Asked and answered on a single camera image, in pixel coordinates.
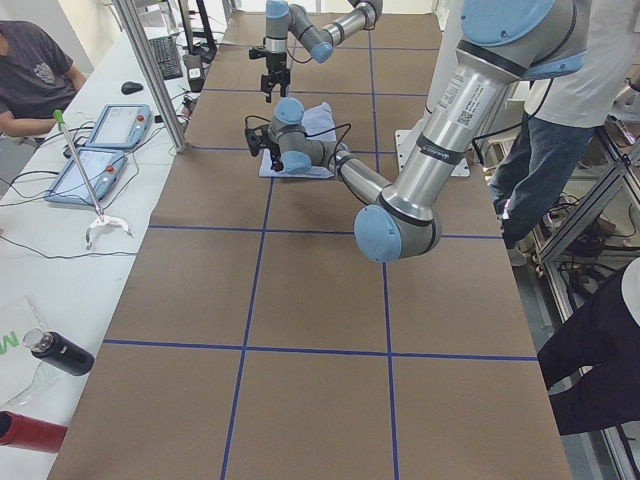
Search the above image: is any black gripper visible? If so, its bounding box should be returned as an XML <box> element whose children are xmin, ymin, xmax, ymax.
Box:
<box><xmin>267</xmin><ymin>143</ymin><xmax>284</xmax><ymax>172</ymax></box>
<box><xmin>261</xmin><ymin>51</ymin><xmax>291</xmax><ymax>95</ymax></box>

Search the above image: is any light blue striped shirt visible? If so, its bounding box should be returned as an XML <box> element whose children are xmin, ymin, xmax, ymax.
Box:
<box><xmin>258</xmin><ymin>102</ymin><xmax>336</xmax><ymax>180</ymax></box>

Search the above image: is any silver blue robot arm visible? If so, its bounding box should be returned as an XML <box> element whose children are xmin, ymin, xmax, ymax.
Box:
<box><xmin>264</xmin><ymin>1</ymin><xmax>591</xmax><ymax>263</ymax></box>
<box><xmin>249</xmin><ymin>1</ymin><xmax>383</xmax><ymax>103</ymax></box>

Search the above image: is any person in black clothes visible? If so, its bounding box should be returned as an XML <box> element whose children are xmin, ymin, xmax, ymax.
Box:
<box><xmin>537</xmin><ymin>259</ymin><xmax>639</xmax><ymax>436</ymax></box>

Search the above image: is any black keyboard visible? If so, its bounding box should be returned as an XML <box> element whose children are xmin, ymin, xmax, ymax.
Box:
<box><xmin>148</xmin><ymin>36</ymin><xmax>183</xmax><ymax>80</ymax></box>

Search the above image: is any black computer mouse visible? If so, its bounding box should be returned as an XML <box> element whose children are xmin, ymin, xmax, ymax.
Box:
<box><xmin>121</xmin><ymin>81</ymin><xmax>144</xmax><ymax>95</ymax></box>

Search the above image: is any upper teach pendant tablet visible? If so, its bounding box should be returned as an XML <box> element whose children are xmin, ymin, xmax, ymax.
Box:
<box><xmin>85</xmin><ymin>104</ymin><xmax>153</xmax><ymax>151</ymax></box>

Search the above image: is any teach pendant tablet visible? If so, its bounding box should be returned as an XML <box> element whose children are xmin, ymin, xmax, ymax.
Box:
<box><xmin>85</xmin><ymin>104</ymin><xmax>153</xmax><ymax>151</ymax></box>
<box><xmin>43</xmin><ymin>146</ymin><xmax>128</xmax><ymax>209</ymax></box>

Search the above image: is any lower teach pendant tablet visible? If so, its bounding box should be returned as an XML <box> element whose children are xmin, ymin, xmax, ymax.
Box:
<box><xmin>43</xmin><ymin>146</ymin><xmax>128</xmax><ymax>209</ymax></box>

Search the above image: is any reacher grabber stick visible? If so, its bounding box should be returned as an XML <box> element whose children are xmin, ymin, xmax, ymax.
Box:
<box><xmin>53</xmin><ymin>109</ymin><xmax>133</xmax><ymax>250</ymax></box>

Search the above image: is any person in dark shirt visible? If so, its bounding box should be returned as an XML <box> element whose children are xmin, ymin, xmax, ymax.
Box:
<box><xmin>1</xmin><ymin>21</ymin><xmax>86</xmax><ymax>138</ymax></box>

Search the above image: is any person in white shirt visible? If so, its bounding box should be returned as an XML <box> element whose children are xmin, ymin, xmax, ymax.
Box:
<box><xmin>488</xmin><ymin>1</ymin><xmax>639</xmax><ymax>267</ymax></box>

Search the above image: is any black water bottle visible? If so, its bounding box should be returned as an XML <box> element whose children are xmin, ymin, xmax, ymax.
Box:
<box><xmin>23</xmin><ymin>328</ymin><xmax>94</xmax><ymax>376</ymax></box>

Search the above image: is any red bottle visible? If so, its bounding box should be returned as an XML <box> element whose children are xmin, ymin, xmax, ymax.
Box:
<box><xmin>1</xmin><ymin>411</ymin><xmax>67</xmax><ymax>453</ymax></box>

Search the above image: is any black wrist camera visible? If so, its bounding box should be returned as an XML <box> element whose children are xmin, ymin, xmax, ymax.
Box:
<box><xmin>249</xmin><ymin>46</ymin><xmax>267</xmax><ymax>60</ymax></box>
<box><xmin>244</xmin><ymin>115</ymin><xmax>270</xmax><ymax>157</ymax></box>

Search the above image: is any grey aluminium frame post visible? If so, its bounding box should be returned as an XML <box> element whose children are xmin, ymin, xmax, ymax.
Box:
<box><xmin>112</xmin><ymin>0</ymin><xmax>186</xmax><ymax>153</ymax></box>

